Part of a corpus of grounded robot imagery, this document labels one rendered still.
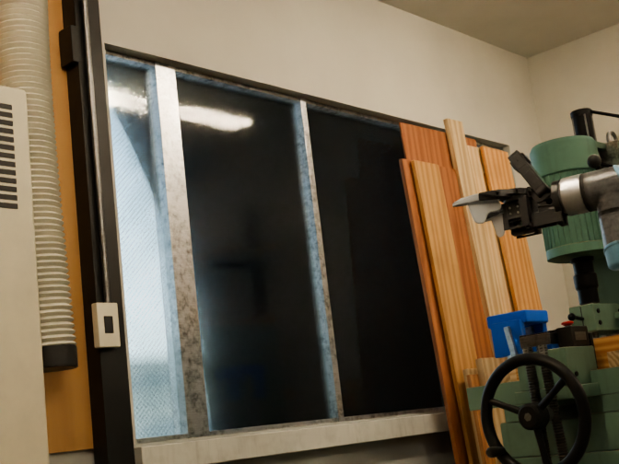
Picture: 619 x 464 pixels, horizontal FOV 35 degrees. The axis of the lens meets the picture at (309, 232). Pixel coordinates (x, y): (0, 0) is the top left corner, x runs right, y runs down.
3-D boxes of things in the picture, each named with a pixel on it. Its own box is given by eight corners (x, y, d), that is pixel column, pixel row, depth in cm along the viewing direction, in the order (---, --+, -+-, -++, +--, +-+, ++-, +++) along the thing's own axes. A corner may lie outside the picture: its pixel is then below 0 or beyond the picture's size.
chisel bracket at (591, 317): (573, 340, 253) (567, 307, 255) (601, 339, 263) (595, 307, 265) (599, 336, 248) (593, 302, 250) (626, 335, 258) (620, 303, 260)
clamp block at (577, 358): (519, 391, 240) (513, 354, 241) (549, 388, 249) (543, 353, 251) (572, 385, 229) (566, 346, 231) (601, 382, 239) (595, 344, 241)
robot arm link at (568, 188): (577, 168, 186) (589, 180, 193) (553, 174, 188) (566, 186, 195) (581, 205, 184) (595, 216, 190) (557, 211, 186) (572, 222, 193)
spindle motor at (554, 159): (534, 263, 258) (516, 149, 265) (569, 266, 271) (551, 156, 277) (594, 249, 246) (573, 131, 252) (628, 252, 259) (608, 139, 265)
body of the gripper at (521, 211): (499, 230, 192) (560, 217, 186) (495, 189, 194) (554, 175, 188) (514, 239, 198) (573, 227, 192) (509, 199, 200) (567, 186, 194)
